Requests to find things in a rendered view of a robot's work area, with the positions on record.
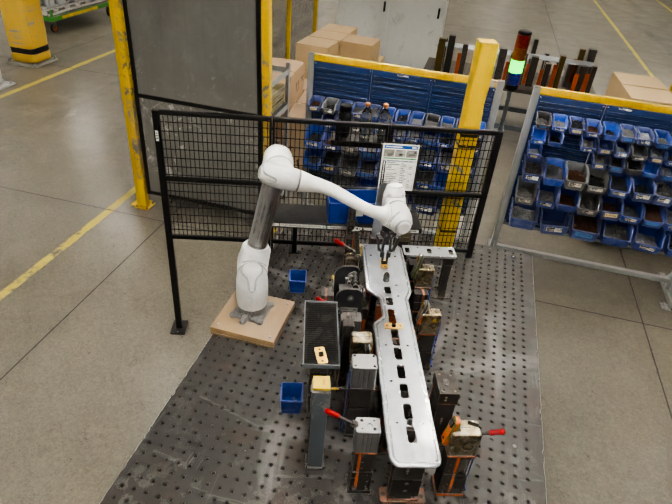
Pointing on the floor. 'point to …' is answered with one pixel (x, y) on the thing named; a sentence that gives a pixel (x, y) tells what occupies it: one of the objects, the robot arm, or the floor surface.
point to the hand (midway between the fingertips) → (384, 256)
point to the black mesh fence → (294, 167)
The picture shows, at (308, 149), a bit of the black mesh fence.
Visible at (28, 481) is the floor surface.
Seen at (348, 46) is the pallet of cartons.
